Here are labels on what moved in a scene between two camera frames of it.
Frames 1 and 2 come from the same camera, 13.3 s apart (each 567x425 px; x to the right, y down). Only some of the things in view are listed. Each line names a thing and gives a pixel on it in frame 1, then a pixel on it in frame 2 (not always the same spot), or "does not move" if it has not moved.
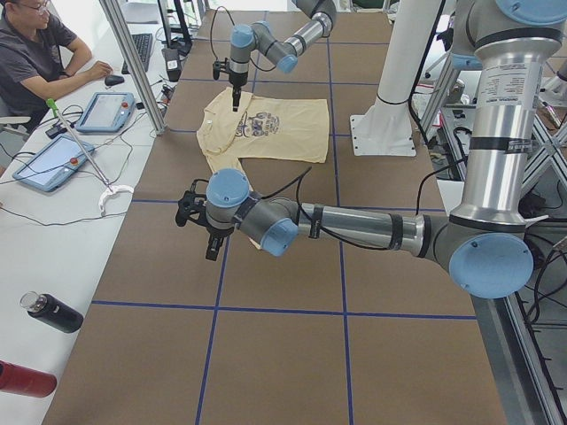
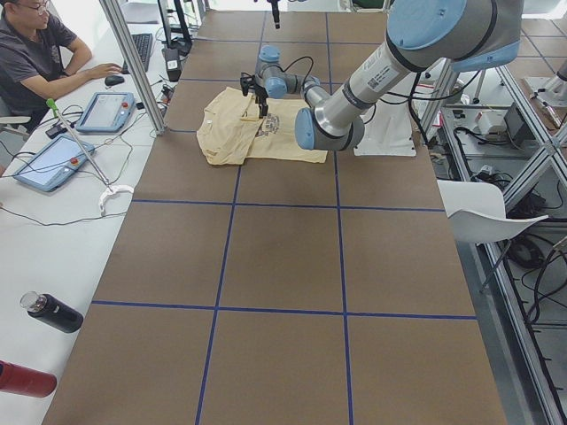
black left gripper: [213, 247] -> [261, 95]
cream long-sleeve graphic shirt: [262, 128] does not move
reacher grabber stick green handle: [111, 189] does not move
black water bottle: [52, 311] does not move
